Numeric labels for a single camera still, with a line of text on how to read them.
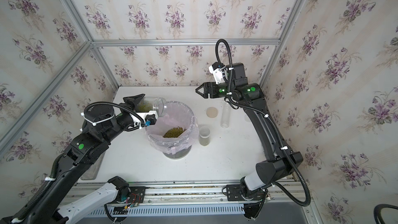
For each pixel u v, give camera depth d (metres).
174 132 0.92
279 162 0.39
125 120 0.53
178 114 0.76
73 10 0.78
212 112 1.05
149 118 0.51
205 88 0.59
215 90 0.60
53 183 0.38
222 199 0.73
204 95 0.60
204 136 0.82
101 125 0.42
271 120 0.43
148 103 0.63
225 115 1.01
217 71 0.61
